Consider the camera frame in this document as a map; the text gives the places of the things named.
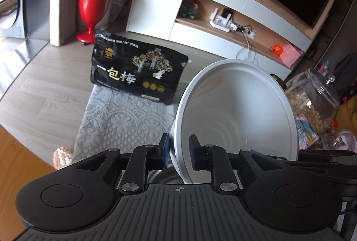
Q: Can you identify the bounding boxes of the red goblet-shaped bin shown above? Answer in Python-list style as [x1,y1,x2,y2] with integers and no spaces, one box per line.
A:
[76,0,115,44]

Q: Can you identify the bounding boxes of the white wall cabinet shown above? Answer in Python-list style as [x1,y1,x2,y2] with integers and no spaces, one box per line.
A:
[126,0,352,82]

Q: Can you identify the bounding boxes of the pink box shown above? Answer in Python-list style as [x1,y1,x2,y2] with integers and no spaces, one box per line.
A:
[280,41,303,68]

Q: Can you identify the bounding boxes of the large round glass jar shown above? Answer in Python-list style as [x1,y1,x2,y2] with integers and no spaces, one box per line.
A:
[285,67,341,150]

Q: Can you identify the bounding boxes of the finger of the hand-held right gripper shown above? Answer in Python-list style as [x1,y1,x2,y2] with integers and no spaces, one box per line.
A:
[279,148,357,184]

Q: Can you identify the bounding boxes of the beige crochet item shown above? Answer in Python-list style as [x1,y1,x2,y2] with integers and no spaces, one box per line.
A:
[52,147,75,169]

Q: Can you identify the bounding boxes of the stainless steel bowl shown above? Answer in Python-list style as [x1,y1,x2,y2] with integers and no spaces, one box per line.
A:
[146,167,240,186]

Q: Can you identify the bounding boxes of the white paper bowl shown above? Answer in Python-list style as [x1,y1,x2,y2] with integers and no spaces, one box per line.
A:
[170,59,301,185]

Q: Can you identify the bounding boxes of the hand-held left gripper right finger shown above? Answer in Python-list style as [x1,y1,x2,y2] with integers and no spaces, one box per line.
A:
[189,134,283,195]

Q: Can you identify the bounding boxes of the white power strip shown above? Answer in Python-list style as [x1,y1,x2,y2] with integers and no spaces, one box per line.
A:
[237,25,257,40]

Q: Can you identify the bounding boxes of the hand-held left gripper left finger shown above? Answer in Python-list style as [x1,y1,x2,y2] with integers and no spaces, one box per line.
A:
[74,133,170,195]

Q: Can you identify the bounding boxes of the green toy tractor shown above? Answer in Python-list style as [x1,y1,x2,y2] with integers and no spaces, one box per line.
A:
[179,2,201,20]

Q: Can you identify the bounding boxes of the black snack bag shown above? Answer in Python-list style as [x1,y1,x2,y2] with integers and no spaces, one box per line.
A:
[90,29,189,106]

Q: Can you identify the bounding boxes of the white lace tablecloth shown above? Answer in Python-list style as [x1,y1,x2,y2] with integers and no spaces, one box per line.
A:
[73,84,185,165]

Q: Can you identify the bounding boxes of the pink candy bag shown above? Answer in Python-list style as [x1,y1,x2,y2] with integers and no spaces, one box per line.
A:
[295,115,319,150]

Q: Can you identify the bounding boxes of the white router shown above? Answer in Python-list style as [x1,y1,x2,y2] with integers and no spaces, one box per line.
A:
[209,8,234,33]

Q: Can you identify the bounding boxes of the white cable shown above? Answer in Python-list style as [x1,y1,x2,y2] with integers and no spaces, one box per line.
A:
[237,34,258,63]

